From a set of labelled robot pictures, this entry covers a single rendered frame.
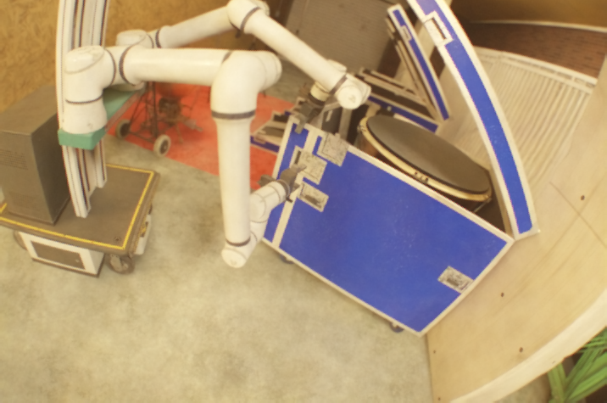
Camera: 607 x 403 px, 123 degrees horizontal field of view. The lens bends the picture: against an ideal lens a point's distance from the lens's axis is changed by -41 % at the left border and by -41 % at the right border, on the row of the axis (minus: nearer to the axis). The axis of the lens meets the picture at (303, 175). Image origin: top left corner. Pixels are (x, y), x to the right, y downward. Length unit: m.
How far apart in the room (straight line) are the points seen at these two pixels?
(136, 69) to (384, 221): 1.18
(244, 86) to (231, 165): 0.22
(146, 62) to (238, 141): 0.48
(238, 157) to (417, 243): 0.90
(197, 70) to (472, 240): 1.23
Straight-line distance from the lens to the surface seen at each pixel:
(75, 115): 1.11
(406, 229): 1.30
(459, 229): 1.28
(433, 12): 1.13
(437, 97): 2.66
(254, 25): 1.11
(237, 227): 0.88
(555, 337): 1.33
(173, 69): 0.95
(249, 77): 0.71
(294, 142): 1.34
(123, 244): 1.45
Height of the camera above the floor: 1.41
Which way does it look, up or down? 30 degrees down
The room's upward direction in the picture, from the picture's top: 19 degrees clockwise
